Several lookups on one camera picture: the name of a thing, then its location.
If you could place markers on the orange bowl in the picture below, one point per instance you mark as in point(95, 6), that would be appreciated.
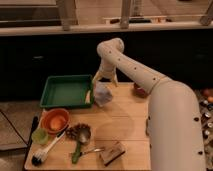
point(55, 120)

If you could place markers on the wooden block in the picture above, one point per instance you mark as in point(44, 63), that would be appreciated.
point(111, 153)

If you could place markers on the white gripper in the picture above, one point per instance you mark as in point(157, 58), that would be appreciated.
point(106, 70)

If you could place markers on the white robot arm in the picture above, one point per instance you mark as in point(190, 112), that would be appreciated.
point(174, 123)

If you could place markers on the metal spoon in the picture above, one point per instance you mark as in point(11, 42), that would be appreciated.
point(88, 151)

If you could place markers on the light blue towel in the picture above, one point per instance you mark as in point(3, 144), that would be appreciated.
point(102, 94)

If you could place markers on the green paper cup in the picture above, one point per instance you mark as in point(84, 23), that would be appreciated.
point(40, 136)

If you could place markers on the red object behind arm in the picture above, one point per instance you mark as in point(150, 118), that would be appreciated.
point(140, 91)

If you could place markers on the green handled metal scoop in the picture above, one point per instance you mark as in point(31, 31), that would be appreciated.
point(80, 141)

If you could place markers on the green plastic tray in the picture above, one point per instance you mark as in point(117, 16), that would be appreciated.
point(68, 91)

